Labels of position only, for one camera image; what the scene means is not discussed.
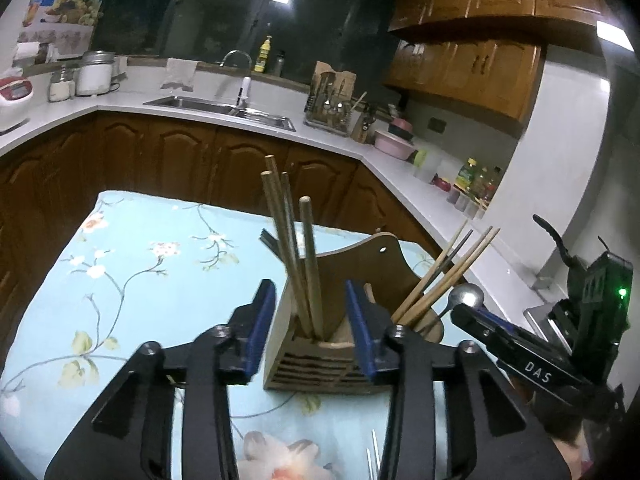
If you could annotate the glass jar with white contents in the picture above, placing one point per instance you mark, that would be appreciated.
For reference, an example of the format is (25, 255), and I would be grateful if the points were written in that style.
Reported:
(69, 85)
(55, 87)

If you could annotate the fruit wall poster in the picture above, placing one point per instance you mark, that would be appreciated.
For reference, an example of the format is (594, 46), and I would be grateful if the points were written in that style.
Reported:
(65, 5)

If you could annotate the clear oil bottle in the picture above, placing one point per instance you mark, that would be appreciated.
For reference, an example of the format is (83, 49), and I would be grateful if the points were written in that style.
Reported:
(489, 180)

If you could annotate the bundle of chopsticks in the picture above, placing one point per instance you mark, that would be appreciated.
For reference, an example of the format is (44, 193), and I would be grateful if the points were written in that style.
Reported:
(450, 267)

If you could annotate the white kitchen countertop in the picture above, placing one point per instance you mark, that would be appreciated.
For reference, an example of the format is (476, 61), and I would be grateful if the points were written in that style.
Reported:
(310, 135)

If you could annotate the grey dish cloth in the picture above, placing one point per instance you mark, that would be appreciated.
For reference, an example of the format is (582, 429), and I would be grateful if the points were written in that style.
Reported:
(180, 74)

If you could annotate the wooden upper cabinets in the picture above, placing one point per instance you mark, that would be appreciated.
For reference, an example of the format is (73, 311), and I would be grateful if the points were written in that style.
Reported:
(475, 60)

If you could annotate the metal spoon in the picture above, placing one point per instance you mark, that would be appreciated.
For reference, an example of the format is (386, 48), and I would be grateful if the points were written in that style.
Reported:
(471, 296)

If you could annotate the wooden knife block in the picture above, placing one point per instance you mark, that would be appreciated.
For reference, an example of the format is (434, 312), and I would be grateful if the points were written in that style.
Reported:
(362, 125)

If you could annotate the person's right hand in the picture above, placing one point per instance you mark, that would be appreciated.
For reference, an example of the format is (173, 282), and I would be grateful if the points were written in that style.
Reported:
(570, 435)

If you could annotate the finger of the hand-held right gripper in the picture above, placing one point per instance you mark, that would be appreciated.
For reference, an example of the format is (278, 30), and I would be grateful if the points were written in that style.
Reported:
(530, 365)
(545, 344)

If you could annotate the pink basin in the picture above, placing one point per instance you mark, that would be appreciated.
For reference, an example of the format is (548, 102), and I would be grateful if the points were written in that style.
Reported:
(392, 146)

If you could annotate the wooden utensil holder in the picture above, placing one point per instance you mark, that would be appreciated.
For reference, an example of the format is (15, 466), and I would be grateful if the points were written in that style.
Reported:
(345, 270)

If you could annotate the yellow label oil bottle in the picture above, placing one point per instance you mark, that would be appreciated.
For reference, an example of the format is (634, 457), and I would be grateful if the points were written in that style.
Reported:
(466, 175)

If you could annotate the wooden base cabinets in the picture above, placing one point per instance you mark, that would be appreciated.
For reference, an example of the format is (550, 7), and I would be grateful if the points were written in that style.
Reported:
(175, 160)

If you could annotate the chrome faucet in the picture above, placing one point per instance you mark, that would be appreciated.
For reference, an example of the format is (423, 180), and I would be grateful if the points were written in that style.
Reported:
(242, 80)

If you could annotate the stainless steel sink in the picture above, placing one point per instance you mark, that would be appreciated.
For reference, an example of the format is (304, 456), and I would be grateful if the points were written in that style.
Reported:
(220, 107)

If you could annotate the white rice cooker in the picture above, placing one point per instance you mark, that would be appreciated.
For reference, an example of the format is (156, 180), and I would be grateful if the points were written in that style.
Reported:
(15, 102)

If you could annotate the thin wooden chopstick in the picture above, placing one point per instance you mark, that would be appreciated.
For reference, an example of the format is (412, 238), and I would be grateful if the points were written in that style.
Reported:
(450, 278)
(450, 245)

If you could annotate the dark wall outlet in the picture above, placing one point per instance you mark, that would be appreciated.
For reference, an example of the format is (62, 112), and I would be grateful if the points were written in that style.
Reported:
(438, 125)

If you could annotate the row of spice jars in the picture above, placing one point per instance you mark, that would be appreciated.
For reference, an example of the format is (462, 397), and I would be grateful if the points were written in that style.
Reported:
(467, 203)

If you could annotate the wooden cutting board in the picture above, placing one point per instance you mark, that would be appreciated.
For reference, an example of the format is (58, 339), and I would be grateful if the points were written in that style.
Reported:
(345, 80)

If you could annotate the metal chopstick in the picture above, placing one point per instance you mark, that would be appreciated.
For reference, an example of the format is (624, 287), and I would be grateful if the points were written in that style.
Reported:
(267, 240)
(276, 250)
(457, 250)

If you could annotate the yellow dish soap bottle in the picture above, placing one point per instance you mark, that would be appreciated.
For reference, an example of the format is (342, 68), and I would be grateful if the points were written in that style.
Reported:
(262, 55)

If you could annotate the blue floral tablecloth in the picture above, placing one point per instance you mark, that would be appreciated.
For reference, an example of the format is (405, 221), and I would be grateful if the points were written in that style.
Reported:
(150, 285)

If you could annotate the metal dish rack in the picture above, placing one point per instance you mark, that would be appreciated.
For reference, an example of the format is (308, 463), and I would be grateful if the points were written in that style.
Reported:
(327, 115)

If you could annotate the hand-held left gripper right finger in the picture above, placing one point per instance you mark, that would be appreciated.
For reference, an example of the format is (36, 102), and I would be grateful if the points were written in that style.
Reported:
(361, 330)

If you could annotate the thick wooden chopstick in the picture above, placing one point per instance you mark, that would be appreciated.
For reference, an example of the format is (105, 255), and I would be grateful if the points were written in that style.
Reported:
(278, 210)
(290, 210)
(310, 260)

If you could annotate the dark window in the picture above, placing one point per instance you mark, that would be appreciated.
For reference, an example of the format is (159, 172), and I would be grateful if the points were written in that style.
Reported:
(225, 15)

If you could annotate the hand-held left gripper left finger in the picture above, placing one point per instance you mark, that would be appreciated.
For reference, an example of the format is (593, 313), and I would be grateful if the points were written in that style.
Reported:
(262, 325)

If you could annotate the white pot with metal lid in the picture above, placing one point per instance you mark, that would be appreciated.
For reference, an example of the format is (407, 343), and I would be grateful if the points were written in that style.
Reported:
(97, 75)

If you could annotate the dark bowl with pink rim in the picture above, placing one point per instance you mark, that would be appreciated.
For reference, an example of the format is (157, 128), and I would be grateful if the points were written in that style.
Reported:
(402, 129)

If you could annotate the small red container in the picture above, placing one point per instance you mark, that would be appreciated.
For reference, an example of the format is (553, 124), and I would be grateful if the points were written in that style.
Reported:
(441, 183)

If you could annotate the dark bottle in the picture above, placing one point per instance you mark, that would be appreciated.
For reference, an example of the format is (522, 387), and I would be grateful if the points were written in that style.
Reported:
(279, 62)

